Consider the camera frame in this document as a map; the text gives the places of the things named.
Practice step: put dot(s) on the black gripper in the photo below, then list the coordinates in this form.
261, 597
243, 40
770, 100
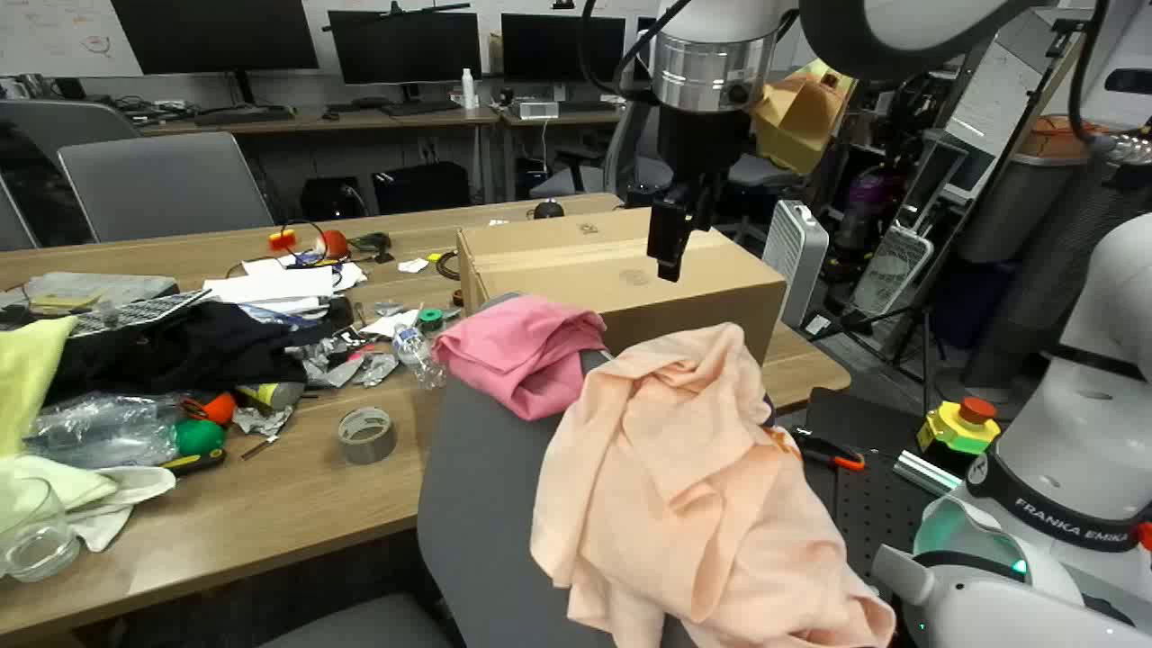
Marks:
702, 157

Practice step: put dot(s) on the pink shirt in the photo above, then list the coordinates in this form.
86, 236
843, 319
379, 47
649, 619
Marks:
516, 347

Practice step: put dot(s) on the peach shirt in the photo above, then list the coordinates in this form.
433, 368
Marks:
686, 482

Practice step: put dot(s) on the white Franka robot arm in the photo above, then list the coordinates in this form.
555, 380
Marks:
1081, 457

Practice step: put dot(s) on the brown cardboard box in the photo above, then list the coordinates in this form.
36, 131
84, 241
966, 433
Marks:
578, 257

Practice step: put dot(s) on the white air purifier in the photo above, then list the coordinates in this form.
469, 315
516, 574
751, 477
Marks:
794, 257

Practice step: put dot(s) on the yellow foam block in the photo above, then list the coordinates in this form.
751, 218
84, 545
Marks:
797, 119

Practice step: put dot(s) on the white handheld device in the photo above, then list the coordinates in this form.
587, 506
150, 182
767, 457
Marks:
894, 271

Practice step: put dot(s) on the white spray bottle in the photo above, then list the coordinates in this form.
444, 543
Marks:
469, 92

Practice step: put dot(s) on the green bottle cap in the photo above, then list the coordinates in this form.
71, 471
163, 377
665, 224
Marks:
429, 319

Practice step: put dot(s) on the large black bag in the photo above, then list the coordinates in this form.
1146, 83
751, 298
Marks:
419, 190

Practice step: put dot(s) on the orange black screwdriver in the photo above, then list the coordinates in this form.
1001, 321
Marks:
830, 457

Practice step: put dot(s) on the clear plastic bottle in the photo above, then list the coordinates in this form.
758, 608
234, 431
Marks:
414, 356

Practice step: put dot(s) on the small black gadget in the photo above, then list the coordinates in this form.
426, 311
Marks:
375, 248

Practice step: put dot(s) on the grey office chair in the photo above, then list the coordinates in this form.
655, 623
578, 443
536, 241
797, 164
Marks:
481, 506

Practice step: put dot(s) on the wooden computer desk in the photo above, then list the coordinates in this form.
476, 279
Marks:
362, 119

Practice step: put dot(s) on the red toy pieces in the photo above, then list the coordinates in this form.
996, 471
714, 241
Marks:
332, 244

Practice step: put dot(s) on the yellow red emergency stop button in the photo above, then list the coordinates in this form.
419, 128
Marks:
959, 428

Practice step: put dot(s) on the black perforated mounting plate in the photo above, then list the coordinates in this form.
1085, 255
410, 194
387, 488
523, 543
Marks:
885, 506

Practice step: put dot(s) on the small black bag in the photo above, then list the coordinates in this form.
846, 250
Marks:
332, 200

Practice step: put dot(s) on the crumpled silver foil wrappers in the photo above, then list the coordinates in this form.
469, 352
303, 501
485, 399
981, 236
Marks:
344, 364

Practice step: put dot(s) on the grey tape roll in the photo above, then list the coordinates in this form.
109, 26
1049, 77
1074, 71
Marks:
365, 433

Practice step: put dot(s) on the white paper stack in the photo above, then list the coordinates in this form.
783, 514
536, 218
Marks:
281, 285

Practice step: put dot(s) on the yellow green wrapper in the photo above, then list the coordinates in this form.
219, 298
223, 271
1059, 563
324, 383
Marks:
270, 393

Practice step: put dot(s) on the orange toy piece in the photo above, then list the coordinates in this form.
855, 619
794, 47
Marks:
218, 410

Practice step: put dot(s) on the large black monitor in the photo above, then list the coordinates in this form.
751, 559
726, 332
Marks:
218, 35

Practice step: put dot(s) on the black cloth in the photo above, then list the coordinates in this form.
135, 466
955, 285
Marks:
180, 347

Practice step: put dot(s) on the light grey chair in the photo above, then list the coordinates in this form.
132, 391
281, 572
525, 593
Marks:
163, 187

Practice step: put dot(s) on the green toy ball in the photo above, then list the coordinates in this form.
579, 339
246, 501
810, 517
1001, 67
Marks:
200, 439

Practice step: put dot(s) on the folded grey cloth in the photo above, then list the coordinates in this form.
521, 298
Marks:
103, 292

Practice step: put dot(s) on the clear plastic bag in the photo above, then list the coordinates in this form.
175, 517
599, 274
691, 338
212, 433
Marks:
93, 431

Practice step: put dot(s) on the dark grey chair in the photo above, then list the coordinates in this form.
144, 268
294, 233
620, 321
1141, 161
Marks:
60, 128

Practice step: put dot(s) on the whiteboard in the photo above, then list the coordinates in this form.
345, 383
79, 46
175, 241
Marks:
60, 37

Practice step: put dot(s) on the pale cream cloth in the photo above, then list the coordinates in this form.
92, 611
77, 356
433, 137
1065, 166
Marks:
74, 493

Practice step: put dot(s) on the yellow cloth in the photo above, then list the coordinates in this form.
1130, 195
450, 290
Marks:
21, 373

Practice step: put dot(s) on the clear plastic cup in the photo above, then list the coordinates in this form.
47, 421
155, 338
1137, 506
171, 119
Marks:
36, 543

